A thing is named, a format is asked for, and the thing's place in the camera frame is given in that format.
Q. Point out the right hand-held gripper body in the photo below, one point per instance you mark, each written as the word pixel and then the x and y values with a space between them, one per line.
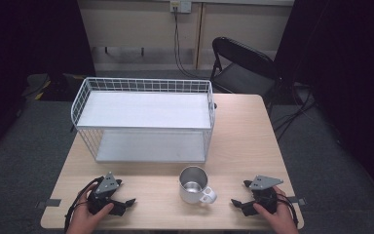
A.
pixel 264 182

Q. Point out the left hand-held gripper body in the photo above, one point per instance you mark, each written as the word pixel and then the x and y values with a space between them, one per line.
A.
pixel 107 186

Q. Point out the person's right hand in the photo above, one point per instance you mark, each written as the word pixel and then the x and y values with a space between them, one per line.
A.
pixel 280 221

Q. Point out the person's left hand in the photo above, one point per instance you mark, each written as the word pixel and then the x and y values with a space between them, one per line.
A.
pixel 82 217

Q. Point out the grey tape strip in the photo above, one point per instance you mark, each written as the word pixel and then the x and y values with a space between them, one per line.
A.
pixel 50 203
pixel 297 201

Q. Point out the black folding chair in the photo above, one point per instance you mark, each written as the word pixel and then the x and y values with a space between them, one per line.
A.
pixel 240 78

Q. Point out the yellow and black floor object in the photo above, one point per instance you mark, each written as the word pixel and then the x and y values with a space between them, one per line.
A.
pixel 37 86

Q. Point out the black curtain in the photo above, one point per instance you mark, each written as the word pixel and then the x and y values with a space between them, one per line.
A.
pixel 347 65
pixel 29 39

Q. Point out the white wall outlet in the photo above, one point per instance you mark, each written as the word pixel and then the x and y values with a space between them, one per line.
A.
pixel 180 6

